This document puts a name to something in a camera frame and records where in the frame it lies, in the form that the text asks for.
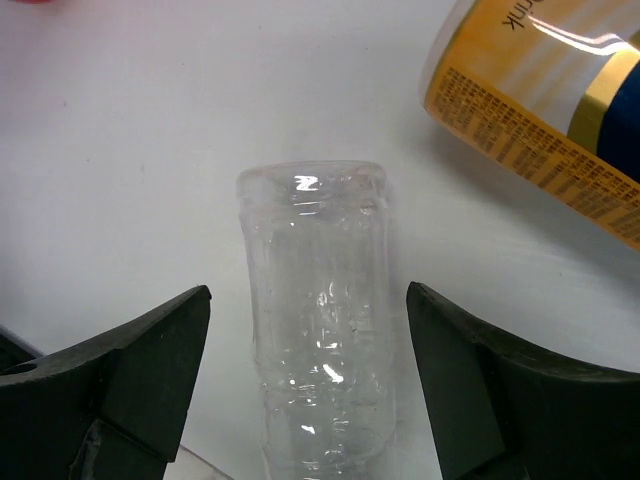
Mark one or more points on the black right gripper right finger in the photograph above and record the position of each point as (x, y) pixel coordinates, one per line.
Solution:
(501, 407)

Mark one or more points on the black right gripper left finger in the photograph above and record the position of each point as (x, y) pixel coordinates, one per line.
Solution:
(111, 407)

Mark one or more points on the clear ribbed plastic bottle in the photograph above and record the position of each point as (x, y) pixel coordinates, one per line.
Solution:
(323, 345)

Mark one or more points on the yellow blue tea bottle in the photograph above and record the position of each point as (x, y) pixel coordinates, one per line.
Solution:
(549, 90)

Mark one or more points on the red plastic mesh basket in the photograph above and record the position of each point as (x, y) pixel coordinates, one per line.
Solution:
(35, 2)

